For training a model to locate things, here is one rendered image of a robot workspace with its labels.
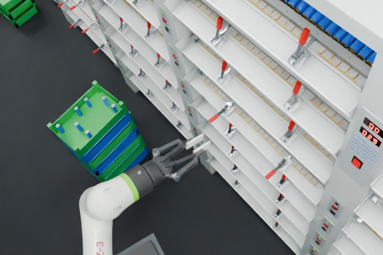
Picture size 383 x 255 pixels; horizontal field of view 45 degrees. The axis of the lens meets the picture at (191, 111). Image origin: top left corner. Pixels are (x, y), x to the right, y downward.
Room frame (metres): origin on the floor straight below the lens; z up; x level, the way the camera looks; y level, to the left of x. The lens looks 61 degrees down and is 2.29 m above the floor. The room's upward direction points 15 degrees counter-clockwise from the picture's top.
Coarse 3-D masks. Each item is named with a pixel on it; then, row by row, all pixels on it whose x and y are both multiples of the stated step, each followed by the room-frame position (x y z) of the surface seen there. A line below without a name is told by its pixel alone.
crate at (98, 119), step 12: (96, 84) 1.25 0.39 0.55; (84, 96) 1.22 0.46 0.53; (96, 96) 1.23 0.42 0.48; (108, 96) 1.21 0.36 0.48; (72, 108) 1.18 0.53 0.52; (84, 108) 1.19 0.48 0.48; (96, 108) 1.17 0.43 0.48; (108, 108) 1.15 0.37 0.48; (120, 108) 1.13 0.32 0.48; (60, 120) 1.13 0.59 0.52; (72, 120) 1.14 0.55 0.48; (84, 120) 1.12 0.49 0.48; (96, 120) 1.10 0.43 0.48; (108, 120) 1.09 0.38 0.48; (72, 132) 1.08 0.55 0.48; (84, 132) 1.06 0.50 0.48; (96, 132) 1.04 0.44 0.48; (72, 144) 1.01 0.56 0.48; (84, 144) 0.97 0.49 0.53
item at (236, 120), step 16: (192, 80) 0.89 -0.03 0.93; (208, 96) 0.81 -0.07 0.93; (224, 96) 0.78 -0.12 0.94; (240, 112) 0.71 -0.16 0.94; (240, 128) 0.66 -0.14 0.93; (256, 128) 0.64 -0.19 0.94; (256, 144) 0.59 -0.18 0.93; (272, 144) 0.57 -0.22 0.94; (272, 160) 0.52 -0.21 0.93; (288, 176) 0.45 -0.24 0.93; (304, 192) 0.39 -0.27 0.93; (320, 192) 0.38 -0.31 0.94
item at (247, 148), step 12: (204, 108) 0.87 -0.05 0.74; (216, 120) 0.81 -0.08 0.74; (228, 132) 0.73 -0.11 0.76; (240, 132) 0.72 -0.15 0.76; (240, 144) 0.68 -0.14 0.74; (252, 144) 0.66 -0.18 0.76; (252, 156) 0.63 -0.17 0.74; (264, 156) 0.61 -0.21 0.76; (264, 168) 0.57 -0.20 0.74; (276, 180) 0.51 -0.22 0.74; (288, 180) 0.50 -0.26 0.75; (288, 192) 0.46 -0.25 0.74; (300, 192) 0.45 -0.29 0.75; (300, 204) 0.41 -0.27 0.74; (312, 204) 0.40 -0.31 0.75; (312, 216) 0.36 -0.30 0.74
